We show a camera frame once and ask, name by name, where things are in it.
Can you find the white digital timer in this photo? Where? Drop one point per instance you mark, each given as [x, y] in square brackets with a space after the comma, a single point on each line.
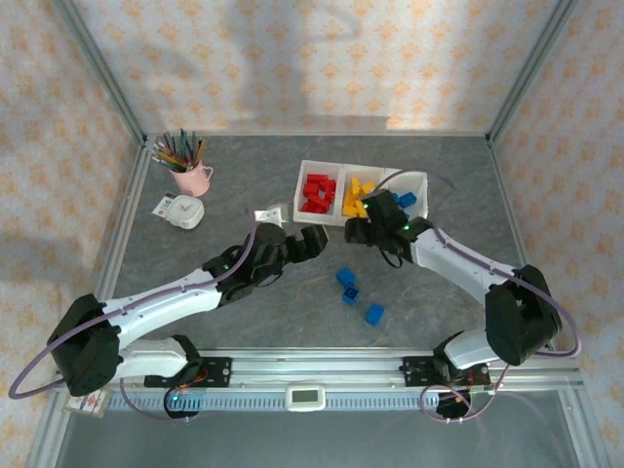
[304, 397]

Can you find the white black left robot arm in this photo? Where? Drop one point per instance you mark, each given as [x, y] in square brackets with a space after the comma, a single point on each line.
[161, 302]

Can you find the aluminium frame post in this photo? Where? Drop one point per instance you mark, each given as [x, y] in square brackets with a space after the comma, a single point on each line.
[531, 68]
[102, 68]

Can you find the yellow coloured pencil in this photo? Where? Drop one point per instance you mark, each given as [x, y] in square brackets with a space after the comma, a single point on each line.
[199, 152]

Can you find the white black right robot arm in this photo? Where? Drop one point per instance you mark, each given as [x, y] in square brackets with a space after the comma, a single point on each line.
[453, 258]

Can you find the grey coloured pencil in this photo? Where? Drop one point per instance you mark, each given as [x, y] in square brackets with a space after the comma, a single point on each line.
[192, 144]

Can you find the aluminium side frame rail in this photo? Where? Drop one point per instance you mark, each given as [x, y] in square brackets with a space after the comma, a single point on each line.
[119, 244]
[509, 205]

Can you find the long red lego brick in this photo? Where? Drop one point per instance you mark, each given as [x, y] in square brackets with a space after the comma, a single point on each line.
[319, 179]

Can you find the aluminium rear frame bar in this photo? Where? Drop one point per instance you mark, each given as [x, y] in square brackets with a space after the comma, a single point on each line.
[268, 132]

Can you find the yellow arch lego brick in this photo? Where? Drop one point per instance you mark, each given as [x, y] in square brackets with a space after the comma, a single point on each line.
[355, 184]

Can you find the white three-compartment container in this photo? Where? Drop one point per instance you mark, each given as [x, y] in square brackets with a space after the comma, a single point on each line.
[317, 218]

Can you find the aluminium frame leg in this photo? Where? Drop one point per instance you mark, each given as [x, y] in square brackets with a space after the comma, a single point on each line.
[580, 429]
[46, 439]

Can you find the teal coloured pencil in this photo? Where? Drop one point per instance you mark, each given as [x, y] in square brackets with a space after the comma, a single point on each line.
[184, 144]

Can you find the white printed card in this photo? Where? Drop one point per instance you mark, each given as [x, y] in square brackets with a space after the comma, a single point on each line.
[161, 208]

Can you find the dark red coloured pencil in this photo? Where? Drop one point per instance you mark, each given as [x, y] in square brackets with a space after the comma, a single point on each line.
[172, 146]

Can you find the red white label card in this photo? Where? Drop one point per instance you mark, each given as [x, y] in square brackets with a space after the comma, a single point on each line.
[88, 403]

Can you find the white alarm clock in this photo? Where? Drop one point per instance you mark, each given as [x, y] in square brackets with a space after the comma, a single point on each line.
[185, 212]

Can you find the yellow dome lego brick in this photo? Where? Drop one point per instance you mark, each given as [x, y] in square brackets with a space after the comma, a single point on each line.
[350, 199]

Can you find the pink mug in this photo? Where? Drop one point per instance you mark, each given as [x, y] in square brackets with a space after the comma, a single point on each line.
[190, 183]

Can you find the orange coloured pencil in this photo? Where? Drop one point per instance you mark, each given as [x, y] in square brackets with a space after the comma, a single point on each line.
[169, 161]

